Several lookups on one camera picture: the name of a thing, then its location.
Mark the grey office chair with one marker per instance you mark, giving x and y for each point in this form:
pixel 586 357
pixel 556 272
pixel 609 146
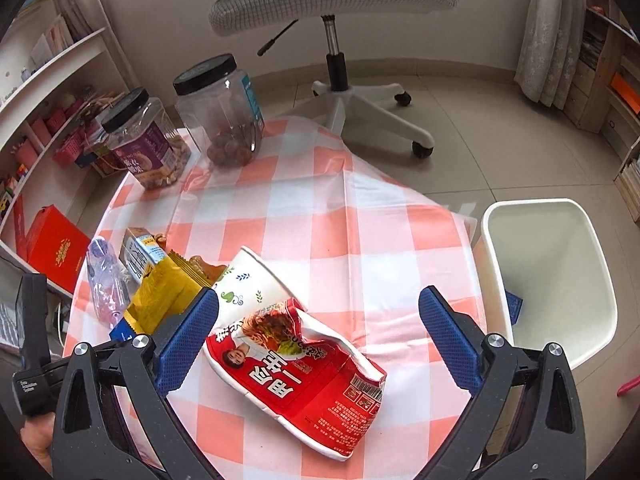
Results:
pixel 336 100

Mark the red white noodle cup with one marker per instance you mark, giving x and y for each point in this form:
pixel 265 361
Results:
pixel 306 376

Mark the crushed clear plastic bottle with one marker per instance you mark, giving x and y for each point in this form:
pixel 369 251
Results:
pixel 108 280

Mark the blue cardboard box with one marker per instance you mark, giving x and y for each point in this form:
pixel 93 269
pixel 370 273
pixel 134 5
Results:
pixel 515 304

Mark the red plastic stool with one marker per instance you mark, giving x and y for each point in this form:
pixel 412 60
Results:
pixel 628 386

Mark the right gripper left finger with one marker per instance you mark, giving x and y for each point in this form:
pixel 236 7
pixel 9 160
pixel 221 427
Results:
pixel 91 439

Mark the beige left curtain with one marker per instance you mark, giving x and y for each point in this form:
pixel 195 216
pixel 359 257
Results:
pixel 83 17

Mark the light blue milk carton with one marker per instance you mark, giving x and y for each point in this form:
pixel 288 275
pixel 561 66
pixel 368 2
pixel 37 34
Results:
pixel 140 252

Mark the beige right curtain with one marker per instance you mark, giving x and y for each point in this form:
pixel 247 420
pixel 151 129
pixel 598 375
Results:
pixel 550 50

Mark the blue biscuit box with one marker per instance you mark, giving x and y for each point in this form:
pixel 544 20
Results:
pixel 122 331

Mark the wooden shelf desk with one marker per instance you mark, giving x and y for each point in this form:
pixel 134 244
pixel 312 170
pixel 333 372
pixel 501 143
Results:
pixel 604 95

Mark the white trash bin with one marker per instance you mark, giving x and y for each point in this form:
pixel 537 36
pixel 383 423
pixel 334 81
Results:
pixel 548 253

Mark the person's hand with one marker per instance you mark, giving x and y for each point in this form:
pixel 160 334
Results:
pixel 37 436

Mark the pink basket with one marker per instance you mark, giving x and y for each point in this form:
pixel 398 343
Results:
pixel 69 151

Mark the cashew jar purple label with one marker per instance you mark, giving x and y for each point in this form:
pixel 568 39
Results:
pixel 141 135

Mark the white bookshelf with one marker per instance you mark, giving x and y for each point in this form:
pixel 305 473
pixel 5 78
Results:
pixel 35 122

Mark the clear jar brown fruits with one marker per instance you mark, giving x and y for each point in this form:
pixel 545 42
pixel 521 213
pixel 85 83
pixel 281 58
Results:
pixel 217 104

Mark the beige curtain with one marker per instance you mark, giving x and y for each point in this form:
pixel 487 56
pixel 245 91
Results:
pixel 83 17
pixel 550 50

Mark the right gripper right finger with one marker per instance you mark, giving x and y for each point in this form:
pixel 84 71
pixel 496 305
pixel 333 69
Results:
pixel 523 420

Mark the yellow snack bag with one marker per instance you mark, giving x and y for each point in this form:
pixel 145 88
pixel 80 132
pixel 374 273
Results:
pixel 167 289

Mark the red gift box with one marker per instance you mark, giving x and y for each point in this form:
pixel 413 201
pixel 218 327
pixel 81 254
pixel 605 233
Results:
pixel 52 245

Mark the checkered orange white tablecloth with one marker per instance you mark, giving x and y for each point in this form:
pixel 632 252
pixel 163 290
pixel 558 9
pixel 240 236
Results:
pixel 356 247

